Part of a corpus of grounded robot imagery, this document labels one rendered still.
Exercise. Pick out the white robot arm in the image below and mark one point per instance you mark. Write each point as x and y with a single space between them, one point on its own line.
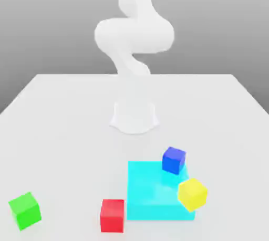
134 35

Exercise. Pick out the small blue cube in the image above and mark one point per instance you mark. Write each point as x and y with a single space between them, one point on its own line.
173 160

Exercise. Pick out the small yellow cube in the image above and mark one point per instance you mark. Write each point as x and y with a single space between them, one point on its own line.
192 194

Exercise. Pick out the small red cube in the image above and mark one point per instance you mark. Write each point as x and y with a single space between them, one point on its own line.
112 216

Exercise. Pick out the small green cube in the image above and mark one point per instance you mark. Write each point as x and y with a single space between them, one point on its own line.
25 211

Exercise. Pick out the large cyan box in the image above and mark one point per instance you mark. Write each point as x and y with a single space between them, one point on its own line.
147 192

